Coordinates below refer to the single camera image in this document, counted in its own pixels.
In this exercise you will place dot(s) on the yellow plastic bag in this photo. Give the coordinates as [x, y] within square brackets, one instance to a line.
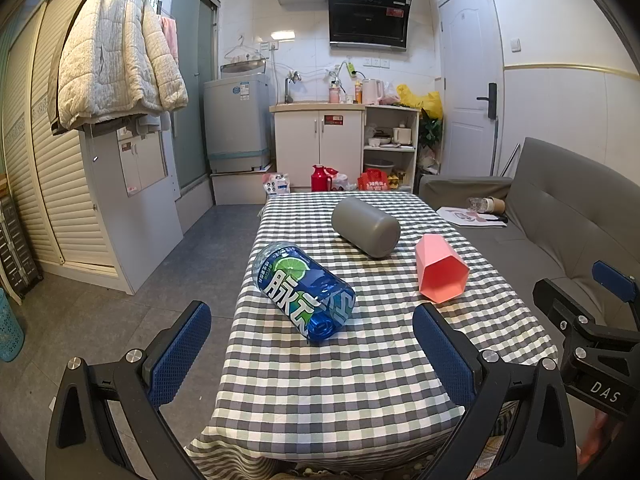
[430, 102]

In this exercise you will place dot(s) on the plastic basin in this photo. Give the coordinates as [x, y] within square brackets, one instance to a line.
[379, 165]

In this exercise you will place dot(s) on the blue plastic drink bottle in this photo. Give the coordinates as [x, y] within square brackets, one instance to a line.
[295, 285]

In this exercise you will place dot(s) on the pink cup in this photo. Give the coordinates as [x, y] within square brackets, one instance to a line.
[437, 270]

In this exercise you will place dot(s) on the grey sofa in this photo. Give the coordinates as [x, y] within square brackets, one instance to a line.
[550, 220]

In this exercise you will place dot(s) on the metal faucet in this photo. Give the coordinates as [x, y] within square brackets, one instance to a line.
[292, 80]

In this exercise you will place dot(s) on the frosted glass door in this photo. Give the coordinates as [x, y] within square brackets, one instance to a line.
[192, 85]

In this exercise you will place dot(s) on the white louvred wardrobe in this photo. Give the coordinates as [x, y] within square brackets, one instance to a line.
[50, 185]

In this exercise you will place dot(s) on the grey cup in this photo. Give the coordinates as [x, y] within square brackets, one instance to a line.
[365, 227]

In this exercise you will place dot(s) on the red thermos jug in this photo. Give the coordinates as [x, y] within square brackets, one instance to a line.
[319, 180]

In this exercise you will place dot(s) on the black range hood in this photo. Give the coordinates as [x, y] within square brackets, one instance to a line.
[367, 15]

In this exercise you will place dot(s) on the brown paper cup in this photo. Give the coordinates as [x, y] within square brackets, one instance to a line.
[498, 204]

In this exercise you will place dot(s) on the green plant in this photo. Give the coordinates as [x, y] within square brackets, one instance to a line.
[431, 132]

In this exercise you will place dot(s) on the grey checkered tablecloth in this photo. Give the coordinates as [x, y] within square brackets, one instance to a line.
[350, 385]

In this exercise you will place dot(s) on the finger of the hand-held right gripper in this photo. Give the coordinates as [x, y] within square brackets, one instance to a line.
[560, 302]
[611, 276]

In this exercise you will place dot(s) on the teal perforated basket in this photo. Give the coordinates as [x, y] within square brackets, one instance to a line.
[9, 327]

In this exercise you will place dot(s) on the white electric kettle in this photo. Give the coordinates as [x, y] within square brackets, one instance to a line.
[371, 92]

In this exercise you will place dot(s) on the printed paper sheet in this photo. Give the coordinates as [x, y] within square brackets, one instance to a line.
[470, 217]

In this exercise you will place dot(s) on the red plastic bag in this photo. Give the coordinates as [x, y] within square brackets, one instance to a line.
[373, 181]

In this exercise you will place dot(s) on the pink towel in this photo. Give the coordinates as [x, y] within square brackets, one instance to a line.
[171, 37]

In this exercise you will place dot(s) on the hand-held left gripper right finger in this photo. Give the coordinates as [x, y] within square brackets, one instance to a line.
[440, 345]

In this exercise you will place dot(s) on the light switch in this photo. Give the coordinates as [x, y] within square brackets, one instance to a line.
[515, 45]

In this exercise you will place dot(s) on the white door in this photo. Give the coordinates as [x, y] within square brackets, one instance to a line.
[467, 50]

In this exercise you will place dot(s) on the person's right hand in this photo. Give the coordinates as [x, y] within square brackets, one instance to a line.
[600, 435]

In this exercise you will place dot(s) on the white pot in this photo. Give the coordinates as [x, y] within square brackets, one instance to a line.
[401, 135]

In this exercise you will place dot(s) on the pink bottle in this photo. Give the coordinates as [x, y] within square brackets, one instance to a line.
[333, 94]

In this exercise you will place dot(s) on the white open shelf unit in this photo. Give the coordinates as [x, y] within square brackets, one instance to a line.
[415, 150]

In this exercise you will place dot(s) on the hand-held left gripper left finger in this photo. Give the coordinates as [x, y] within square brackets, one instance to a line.
[182, 355]

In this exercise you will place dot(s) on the grey washing machine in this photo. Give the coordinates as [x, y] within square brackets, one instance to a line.
[235, 115]

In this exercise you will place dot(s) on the white quilted jacket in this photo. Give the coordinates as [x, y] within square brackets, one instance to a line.
[115, 50]

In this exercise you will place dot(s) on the white washing machine platform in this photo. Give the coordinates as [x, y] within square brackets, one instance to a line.
[240, 187]

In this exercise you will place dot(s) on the orange bottle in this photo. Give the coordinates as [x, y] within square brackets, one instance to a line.
[358, 92]

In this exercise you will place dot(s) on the white plastic packet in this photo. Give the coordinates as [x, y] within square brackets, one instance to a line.
[276, 184]

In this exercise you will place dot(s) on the clear plastic bottle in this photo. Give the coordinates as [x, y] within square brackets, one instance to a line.
[477, 204]

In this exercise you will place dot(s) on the white sink cabinet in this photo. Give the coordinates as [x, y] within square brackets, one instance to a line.
[315, 145]

